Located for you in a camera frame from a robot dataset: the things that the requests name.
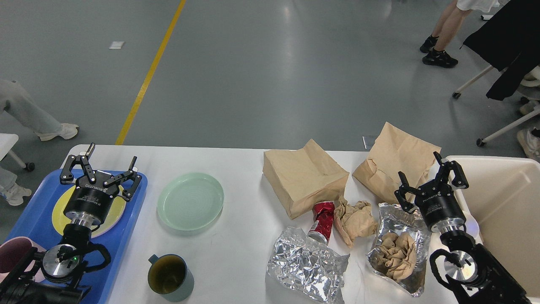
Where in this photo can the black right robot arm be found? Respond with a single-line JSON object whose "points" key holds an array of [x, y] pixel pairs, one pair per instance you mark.
{"points": [[465, 267]]}

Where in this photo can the white table at left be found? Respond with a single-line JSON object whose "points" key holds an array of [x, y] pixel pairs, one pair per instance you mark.
{"points": [[7, 142]]}

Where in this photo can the beige plastic bin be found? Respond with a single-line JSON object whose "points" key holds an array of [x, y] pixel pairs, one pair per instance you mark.
{"points": [[504, 198]]}

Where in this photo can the white sneaker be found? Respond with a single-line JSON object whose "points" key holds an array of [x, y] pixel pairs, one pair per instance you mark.
{"points": [[10, 190], [529, 139]]}

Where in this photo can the crumpled foil sheet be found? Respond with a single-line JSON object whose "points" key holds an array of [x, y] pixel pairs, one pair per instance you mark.
{"points": [[304, 265]]}

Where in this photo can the dark teal mug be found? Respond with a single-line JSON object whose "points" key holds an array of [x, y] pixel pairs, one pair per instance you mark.
{"points": [[170, 277]]}

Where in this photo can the white sneaker at left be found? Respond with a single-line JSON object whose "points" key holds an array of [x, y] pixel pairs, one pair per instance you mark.
{"points": [[10, 190]]}

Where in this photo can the blue plastic tray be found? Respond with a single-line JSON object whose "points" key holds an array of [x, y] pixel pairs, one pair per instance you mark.
{"points": [[35, 223]]}

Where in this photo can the brown paper bag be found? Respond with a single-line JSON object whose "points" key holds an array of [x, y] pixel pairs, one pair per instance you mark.
{"points": [[395, 150], [304, 177]]}

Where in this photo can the white sneaker at right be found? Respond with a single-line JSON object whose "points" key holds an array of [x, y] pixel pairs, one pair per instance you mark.
{"points": [[529, 139]]}

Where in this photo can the person with black shoes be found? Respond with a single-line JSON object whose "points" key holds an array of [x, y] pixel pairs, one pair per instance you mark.
{"points": [[447, 27]]}

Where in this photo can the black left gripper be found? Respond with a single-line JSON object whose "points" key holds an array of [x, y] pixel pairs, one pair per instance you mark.
{"points": [[94, 192]]}

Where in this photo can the person in grey trousers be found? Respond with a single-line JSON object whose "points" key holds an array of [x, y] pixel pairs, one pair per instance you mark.
{"points": [[18, 103]]}

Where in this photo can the crushed red can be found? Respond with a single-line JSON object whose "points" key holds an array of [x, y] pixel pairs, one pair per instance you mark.
{"points": [[321, 229]]}

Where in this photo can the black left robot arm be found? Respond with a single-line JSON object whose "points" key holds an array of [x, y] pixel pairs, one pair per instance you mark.
{"points": [[54, 276]]}

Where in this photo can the crumpled brown paper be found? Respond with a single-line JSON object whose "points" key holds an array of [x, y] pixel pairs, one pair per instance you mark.
{"points": [[354, 221]]}

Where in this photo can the black jacket on chair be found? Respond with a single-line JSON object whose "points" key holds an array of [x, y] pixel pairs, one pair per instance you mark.
{"points": [[509, 42]]}

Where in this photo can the foil bag with paper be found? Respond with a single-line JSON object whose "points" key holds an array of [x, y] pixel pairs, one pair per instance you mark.
{"points": [[400, 249]]}

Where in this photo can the yellow plate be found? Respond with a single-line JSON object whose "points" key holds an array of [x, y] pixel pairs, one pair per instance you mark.
{"points": [[59, 220]]}

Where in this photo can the mint green plate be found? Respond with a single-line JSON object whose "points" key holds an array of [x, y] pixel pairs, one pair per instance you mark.
{"points": [[190, 202]]}

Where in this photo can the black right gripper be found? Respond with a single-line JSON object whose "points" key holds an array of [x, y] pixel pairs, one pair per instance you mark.
{"points": [[435, 199]]}

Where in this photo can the white paper cup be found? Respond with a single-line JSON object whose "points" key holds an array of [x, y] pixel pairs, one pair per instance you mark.
{"points": [[471, 225]]}

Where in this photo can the left brown paper bag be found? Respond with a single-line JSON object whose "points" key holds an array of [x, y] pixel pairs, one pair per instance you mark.
{"points": [[304, 177]]}

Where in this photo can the right brown paper bag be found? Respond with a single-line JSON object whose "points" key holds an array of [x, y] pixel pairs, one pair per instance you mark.
{"points": [[395, 150]]}

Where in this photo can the pink mug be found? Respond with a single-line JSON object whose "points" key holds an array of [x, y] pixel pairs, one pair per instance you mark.
{"points": [[14, 250]]}

